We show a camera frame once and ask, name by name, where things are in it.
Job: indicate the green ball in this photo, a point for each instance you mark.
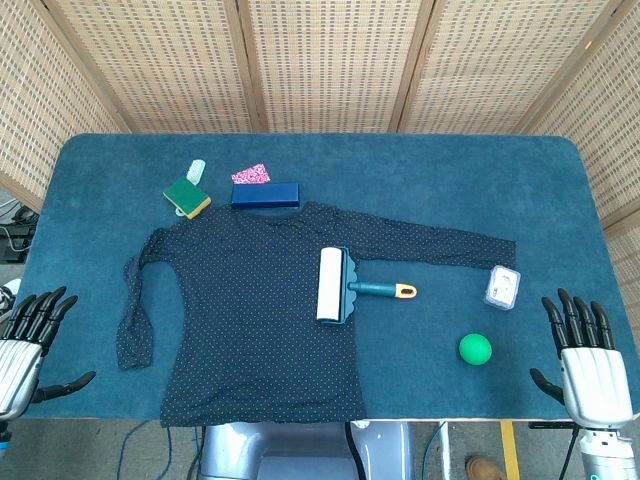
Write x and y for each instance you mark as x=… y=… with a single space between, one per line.
x=475 y=348

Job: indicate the clear plastic box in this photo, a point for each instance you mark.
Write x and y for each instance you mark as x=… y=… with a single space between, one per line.
x=501 y=286

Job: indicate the dark blue rectangular box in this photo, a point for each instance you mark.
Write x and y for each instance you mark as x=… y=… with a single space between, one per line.
x=265 y=196

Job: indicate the yellow floor tape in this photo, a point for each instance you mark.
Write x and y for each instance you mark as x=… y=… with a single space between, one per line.
x=509 y=450

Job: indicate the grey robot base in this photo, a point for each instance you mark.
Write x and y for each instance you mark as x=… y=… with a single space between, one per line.
x=230 y=450

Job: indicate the teal table cloth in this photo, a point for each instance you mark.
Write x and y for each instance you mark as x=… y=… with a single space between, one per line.
x=450 y=200

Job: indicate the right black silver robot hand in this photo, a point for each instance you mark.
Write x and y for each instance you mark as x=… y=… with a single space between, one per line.
x=595 y=380

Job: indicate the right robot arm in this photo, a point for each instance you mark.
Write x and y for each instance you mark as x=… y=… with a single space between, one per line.
x=605 y=455

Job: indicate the dark blue polka dot shirt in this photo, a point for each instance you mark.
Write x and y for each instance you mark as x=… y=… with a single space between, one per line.
x=240 y=325

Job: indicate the bamboo folding screen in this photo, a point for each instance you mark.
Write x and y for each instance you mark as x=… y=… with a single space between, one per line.
x=325 y=60

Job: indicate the green yellow sponge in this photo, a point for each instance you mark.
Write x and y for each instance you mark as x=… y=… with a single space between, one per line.
x=186 y=196

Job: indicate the brown shoe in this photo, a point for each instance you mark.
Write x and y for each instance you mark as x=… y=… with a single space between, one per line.
x=482 y=468

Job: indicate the pink patterned packet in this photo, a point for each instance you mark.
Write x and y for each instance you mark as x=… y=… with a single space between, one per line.
x=251 y=174

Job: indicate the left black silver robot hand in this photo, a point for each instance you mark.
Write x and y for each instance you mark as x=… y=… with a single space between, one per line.
x=20 y=355

